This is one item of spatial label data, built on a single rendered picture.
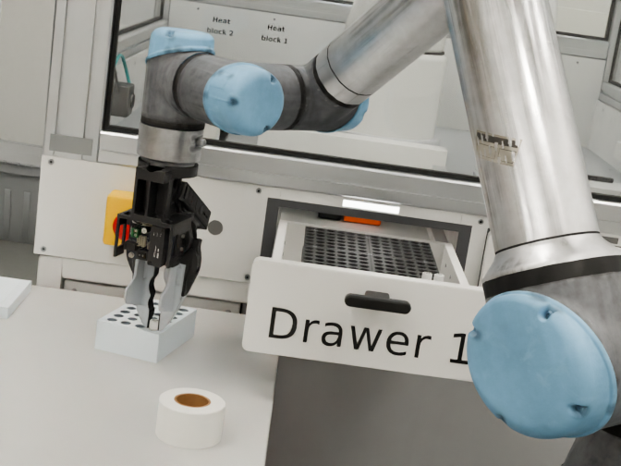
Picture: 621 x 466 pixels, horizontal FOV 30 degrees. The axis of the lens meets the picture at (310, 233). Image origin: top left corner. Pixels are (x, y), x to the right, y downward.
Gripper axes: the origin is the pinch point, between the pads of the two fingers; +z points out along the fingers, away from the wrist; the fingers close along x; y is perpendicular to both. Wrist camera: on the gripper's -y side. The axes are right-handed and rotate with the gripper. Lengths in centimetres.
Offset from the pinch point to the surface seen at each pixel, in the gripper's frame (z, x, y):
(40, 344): 5.2, -13.0, 4.8
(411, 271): -8.9, 28.2, -13.3
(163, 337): 2.2, 1.4, 0.8
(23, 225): 74, -169, -274
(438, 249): -7.4, 28.2, -34.3
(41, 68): 17, -190, -318
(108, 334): 2.9, -5.3, 2.1
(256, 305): -6.3, 14.3, 6.1
